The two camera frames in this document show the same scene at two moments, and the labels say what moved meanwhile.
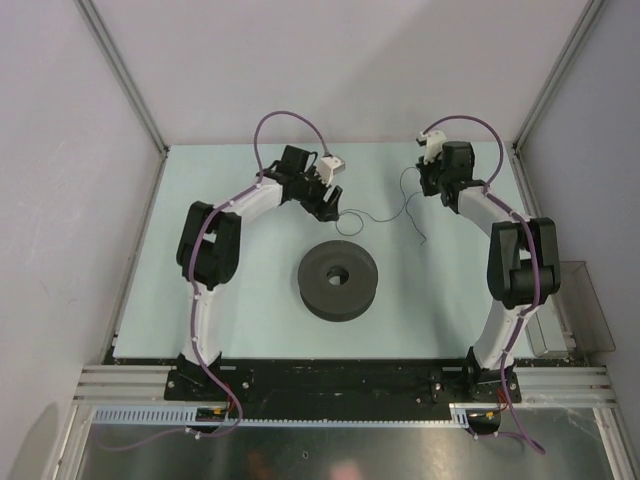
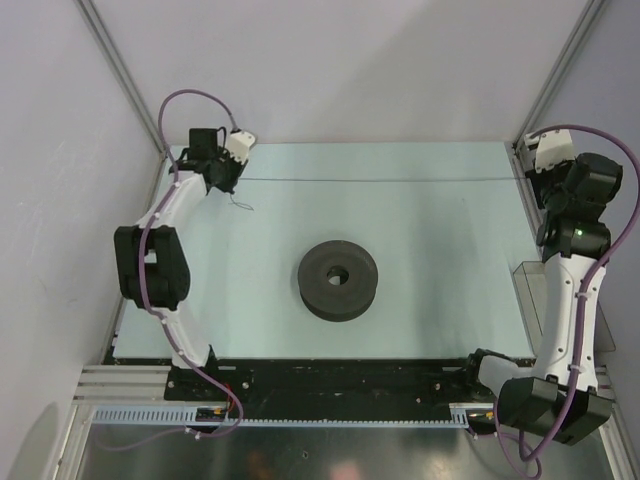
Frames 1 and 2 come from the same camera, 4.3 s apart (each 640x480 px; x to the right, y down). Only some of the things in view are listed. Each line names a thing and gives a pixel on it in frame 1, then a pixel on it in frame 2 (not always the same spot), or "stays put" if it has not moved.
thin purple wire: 404,205 -> 365,179
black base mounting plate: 339,390 stays put
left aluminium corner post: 122,73 stays put
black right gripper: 427,188 -> 539,178
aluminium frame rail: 532,385 stays put
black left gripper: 323,211 -> 237,169
